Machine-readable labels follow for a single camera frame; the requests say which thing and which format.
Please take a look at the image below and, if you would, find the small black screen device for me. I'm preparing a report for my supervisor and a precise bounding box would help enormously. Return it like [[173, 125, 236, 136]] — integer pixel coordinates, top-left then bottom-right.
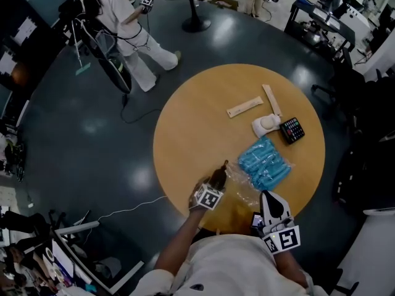
[[250, 212, 265, 229]]

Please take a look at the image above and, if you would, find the black office chair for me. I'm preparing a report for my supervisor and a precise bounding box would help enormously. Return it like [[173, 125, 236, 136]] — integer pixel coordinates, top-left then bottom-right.
[[310, 68, 395, 136]]

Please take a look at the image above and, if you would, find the cart with clothes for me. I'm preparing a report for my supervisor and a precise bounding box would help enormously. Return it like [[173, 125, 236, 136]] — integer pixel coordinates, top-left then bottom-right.
[[0, 118, 26, 184]]

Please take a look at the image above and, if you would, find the open cardboard box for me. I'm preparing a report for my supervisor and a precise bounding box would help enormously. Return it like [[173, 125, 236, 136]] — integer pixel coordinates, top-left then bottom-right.
[[207, 0, 239, 12]]

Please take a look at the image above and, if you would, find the person's left forearm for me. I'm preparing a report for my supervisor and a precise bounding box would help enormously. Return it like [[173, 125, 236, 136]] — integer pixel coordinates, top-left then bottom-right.
[[153, 207, 208, 274]]

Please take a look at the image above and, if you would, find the person's left hand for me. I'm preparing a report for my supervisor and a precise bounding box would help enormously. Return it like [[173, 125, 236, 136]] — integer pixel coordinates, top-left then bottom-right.
[[188, 177, 212, 210]]

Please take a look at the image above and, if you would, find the white floor cable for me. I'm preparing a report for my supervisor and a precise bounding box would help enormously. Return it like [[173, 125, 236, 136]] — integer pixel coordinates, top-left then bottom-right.
[[73, 195, 170, 228]]

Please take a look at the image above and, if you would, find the black calculator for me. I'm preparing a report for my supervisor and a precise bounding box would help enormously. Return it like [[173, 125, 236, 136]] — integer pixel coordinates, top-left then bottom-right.
[[278, 117, 307, 146]]

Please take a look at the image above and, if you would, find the black desk with white legs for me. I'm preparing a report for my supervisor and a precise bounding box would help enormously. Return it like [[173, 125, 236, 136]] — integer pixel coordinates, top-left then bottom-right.
[[48, 220, 146, 296]]

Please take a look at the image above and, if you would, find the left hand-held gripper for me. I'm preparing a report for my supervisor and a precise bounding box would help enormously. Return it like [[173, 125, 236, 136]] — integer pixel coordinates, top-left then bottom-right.
[[194, 179, 227, 212]]

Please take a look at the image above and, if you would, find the black metal frame desk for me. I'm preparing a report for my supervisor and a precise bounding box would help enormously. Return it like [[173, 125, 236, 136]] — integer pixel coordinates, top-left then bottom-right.
[[283, 0, 356, 65]]

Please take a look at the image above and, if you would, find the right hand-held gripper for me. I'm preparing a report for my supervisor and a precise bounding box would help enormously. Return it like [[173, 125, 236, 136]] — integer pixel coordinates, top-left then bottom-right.
[[258, 190, 302, 255]]

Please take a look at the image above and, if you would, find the person's light shirt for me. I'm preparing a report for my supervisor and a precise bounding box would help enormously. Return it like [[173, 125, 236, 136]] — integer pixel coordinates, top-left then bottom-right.
[[131, 234, 313, 296]]

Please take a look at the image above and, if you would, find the clear bag of blue items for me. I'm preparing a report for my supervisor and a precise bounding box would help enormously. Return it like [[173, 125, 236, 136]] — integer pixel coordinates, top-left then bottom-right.
[[226, 135, 296, 204]]

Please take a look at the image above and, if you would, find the beige paper strip packet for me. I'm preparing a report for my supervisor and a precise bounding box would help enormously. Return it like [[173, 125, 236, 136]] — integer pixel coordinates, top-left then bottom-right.
[[261, 84, 283, 118], [226, 96, 264, 119]]

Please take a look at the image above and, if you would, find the mop with teal head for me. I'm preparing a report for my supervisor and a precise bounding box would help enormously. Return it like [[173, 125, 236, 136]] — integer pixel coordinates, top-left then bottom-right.
[[70, 19, 93, 75]]

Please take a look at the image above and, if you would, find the white rounded object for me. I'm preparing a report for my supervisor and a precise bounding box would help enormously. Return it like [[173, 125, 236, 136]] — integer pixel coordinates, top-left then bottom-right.
[[251, 113, 282, 137]]

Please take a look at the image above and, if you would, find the person's right forearm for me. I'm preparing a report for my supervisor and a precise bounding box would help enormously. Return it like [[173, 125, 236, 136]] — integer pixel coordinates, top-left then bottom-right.
[[273, 247, 307, 287]]

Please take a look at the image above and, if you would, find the white machine housing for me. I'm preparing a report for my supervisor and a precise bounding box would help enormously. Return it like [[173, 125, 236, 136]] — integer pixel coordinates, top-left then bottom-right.
[[335, 206, 395, 296]]

